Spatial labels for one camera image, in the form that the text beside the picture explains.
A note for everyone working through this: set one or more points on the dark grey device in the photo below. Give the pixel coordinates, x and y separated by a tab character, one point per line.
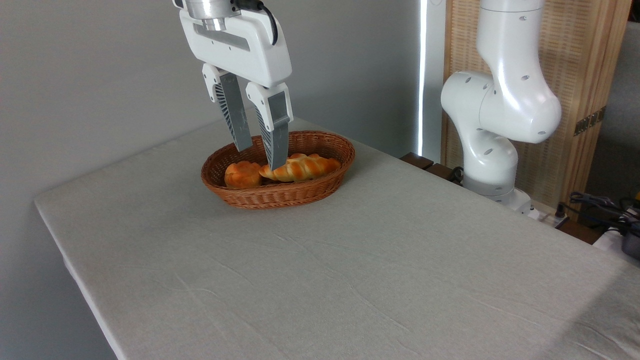
631	245

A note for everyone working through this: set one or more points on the long twisted bread roll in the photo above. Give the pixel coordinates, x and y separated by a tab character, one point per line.
307	167

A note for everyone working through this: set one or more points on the dark brown wooden block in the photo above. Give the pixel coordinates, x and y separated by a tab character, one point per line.
416	160
440	171

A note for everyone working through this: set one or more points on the dark metal screen hinge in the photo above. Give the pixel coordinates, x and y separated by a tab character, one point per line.
590	121

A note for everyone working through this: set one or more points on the white power strip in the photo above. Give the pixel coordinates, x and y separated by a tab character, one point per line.
545	215

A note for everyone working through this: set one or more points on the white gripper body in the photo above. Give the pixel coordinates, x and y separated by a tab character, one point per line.
235	45

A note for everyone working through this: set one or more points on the brown oval wicker basket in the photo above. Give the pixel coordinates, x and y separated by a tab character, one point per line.
280	195

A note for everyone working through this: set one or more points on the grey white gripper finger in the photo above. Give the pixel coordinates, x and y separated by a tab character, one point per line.
275	130
235	115

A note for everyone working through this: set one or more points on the round golden bread bun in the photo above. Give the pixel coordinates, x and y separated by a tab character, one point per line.
242	175

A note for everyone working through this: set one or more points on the light grey tablecloth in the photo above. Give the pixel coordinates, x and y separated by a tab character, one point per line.
325	270

